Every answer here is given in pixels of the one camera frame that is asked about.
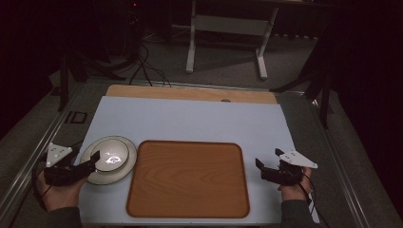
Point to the white bowl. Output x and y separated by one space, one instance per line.
111 155

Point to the person's right hand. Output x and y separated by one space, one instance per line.
296 188

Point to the black stand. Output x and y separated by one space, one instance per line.
82 66
312 85

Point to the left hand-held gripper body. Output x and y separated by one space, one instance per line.
60 172

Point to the wooden tray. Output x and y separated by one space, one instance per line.
188 179

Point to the person's left hand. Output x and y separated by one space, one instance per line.
60 194

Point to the white table mat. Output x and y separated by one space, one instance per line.
196 120

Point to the white metal stand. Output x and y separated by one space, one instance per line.
228 38

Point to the white plate with dark rim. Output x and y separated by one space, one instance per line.
126 167

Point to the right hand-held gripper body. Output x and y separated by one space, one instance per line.
290 169

